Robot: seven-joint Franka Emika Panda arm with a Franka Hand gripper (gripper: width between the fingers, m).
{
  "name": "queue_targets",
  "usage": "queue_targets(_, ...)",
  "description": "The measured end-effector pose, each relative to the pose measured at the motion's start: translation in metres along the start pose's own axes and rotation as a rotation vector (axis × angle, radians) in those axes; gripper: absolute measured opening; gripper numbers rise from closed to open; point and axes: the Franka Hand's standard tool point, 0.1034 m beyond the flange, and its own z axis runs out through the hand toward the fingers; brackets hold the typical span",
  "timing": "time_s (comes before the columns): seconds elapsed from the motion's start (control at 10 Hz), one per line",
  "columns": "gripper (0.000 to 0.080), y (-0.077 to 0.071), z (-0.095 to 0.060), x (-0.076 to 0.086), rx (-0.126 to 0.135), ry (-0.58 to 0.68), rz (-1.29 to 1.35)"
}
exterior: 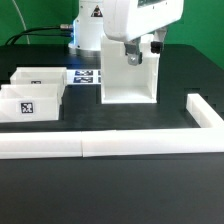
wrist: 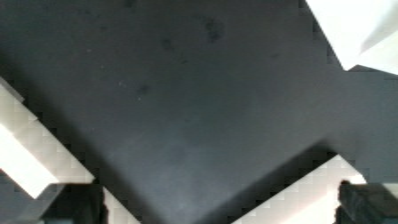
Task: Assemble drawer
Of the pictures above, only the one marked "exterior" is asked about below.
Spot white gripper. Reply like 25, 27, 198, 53
103, 0, 184, 66

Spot white drawer cabinet box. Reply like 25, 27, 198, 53
101, 34, 160, 104

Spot white front drawer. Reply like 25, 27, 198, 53
0, 84, 61, 123

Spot white drawer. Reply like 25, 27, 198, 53
10, 67, 67, 97
0, 84, 61, 123

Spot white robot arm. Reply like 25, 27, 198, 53
69, 0, 184, 66

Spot white rear drawer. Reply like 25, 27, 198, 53
10, 67, 67, 97

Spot white marker sheet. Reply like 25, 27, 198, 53
66, 69, 101, 85

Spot white L-shaped fence bar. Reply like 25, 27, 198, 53
82, 93, 224, 157

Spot white front fence bar left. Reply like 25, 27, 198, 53
0, 132, 83, 159

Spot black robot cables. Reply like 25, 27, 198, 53
4, 23, 75, 46

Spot white thin cable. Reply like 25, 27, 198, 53
11, 0, 31, 45

